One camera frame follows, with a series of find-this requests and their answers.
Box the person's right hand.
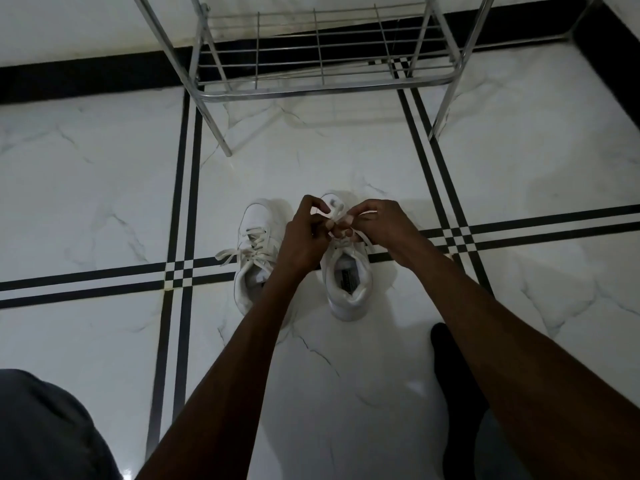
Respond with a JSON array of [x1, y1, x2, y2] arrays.
[[336, 199, 437, 269]]

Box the person's left hand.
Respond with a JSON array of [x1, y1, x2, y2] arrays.
[[274, 195, 336, 278]]

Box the white shoelace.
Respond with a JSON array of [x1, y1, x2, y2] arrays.
[[215, 227, 279, 271], [310, 199, 376, 255]]

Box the person's left forearm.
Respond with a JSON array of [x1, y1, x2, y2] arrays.
[[135, 265, 326, 480]]

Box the person's right forearm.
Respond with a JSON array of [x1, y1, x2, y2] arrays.
[[400, 245, 640, 480]]

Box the white sneaker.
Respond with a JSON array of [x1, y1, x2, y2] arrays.
[[319, 192, 375, 323], [232, 199, 297, 340]]

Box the chrome metal shoe rack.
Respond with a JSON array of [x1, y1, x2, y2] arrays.
[[131, 0, 601, 158]]

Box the dark grey shorts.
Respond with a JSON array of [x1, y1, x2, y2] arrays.
[[0, 369, 124, 480]]

